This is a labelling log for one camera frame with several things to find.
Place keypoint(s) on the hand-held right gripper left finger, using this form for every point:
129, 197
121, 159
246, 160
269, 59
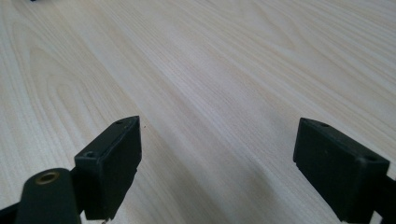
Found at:
109, 165

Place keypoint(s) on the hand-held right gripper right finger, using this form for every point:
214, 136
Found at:
336, 168

